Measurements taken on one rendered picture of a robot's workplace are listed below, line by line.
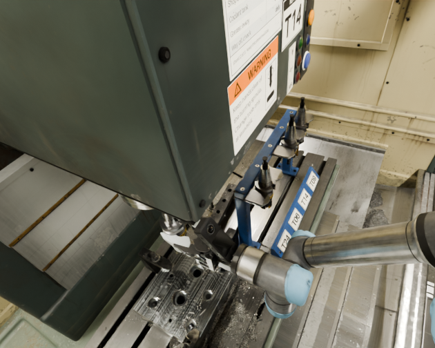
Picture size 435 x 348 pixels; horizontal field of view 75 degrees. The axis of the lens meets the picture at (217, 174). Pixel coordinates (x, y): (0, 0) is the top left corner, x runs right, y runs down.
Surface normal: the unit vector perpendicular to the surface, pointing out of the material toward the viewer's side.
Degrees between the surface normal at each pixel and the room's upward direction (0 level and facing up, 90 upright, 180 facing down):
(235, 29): 90
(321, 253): 61
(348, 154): 24
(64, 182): 90
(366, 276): 8
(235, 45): 90
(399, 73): 90
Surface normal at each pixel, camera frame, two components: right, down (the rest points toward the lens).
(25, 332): -0.12, -0.69
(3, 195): 0.87, 0.29
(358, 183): -0.31, -0.37
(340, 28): -0.49, 0.66
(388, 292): -0.37, -0.75
